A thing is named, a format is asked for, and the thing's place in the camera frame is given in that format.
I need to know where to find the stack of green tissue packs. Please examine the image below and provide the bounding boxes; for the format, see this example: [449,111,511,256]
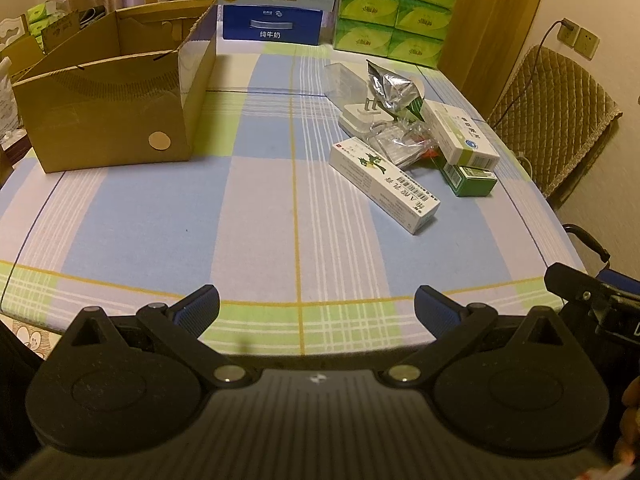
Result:
[332,0,461,60]

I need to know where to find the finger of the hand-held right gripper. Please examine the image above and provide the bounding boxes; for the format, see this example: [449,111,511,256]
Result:
[544,262,604,307]

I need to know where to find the white green striped medicine box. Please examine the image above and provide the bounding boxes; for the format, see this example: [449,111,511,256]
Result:
[422,101,501,169]

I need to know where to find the white plastic bag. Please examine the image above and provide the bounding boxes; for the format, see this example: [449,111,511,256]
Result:
[0,57,23,156]

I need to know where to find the person's right hand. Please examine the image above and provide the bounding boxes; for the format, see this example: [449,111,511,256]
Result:
[621,375,640,462]

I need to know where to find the cartoon printed cloth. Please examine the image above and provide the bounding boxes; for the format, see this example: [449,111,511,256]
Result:
[7,317,63,363]

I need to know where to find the white wall socket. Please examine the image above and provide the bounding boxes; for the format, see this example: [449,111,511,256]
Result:
[556,21,599,59]

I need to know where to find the plaid cloth covered desktop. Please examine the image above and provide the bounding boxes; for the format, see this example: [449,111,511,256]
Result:
[0,39,589,357]

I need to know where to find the white box wavy cutout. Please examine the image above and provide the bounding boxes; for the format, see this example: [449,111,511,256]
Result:
[0,15,29,53]

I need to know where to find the dark blue milk carton box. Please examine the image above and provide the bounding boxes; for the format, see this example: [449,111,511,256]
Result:
[221,4,334,47]

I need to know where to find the small green pack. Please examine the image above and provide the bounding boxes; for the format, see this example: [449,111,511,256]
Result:
[26,1,68,36]

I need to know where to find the clear plastic box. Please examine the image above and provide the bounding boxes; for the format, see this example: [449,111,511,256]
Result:
[324,62,372,104]

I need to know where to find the wooden door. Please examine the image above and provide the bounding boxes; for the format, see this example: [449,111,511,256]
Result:
[417,0,555,92]

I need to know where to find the long white medicine box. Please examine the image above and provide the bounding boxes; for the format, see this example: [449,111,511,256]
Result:
[329,136,442,236]

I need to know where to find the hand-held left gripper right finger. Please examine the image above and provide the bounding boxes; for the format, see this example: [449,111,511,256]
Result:
[382,284,589,389]

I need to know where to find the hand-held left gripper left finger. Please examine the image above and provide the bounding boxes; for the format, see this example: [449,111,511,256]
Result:
[47,284,257,389]

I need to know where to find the clear plastic packet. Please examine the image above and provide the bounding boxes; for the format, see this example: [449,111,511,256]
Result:
[367,120,438,168]

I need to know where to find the black object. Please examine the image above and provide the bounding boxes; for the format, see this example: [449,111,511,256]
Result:
[75,6,108,28]

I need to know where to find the small brown cardboard box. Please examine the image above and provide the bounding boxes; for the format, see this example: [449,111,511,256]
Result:
[0,35,45,81]
[41,10,82,53]

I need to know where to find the white power adapter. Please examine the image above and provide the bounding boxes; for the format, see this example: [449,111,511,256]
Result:
[340,97,396,137]

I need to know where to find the black charger cable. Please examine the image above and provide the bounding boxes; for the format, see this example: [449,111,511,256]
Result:
[530,17,577,78]

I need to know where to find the silver green foil bag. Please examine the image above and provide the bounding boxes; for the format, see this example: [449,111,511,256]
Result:
[366,59,426,123]

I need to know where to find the small green box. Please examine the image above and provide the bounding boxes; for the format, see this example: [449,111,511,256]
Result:
[440,162,499,197]

